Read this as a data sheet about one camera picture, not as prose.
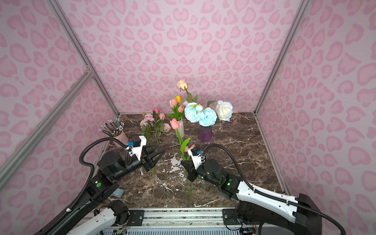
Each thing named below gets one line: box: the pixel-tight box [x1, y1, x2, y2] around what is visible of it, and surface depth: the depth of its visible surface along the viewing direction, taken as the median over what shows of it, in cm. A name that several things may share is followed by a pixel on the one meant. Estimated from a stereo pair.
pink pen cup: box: [98, 119, 129, 147], surface depth 95 cm
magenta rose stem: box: [152, 107, 165, 144], surface depth 109 cm
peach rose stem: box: [177, 78, 198, 103], surface depth 78 cm
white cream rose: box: [215, 99, 234, 122], surface depth 64 cm
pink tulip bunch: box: [166, 95, 185, 122], surface depth 87 cm
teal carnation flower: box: [198, 107, 218, 127], surface depth 59 cm
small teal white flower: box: [184, 101, 204, 123], surface depth 57 cm
